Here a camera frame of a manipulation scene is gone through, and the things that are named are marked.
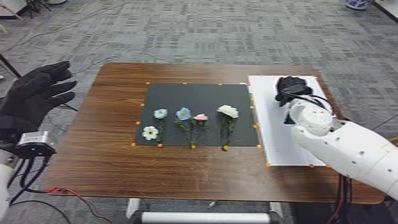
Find small light blue flower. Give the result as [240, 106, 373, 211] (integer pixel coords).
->
[151, 108, 171, 145]

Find black cable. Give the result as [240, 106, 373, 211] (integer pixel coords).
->
[5, 155, 75, 224]

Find dark mat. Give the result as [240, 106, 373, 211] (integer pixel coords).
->
[132, 83, 261, 148]

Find pink flower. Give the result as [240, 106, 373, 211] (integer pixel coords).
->
[190, 113, 211, 136]

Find blue and white vase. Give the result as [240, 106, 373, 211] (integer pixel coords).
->
[345, 0, 377, 11]

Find pale grey bar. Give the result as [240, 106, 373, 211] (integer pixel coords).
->
[139, 211, 274, 224]

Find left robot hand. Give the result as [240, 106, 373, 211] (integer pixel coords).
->
[0, 60, 80, 143]

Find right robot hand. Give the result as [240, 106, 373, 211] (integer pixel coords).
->
[274, 75, 315, 108]

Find white daisy flower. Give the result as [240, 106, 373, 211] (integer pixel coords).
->
[140, 125, 162, 142]

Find red cable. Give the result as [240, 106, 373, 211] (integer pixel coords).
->
[44, 186, 116, 224]

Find white sheet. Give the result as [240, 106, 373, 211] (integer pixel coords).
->
[245, 74, 336, 167]

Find large white flower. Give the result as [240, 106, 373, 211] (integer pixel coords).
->
[215, 104, 242, 152]

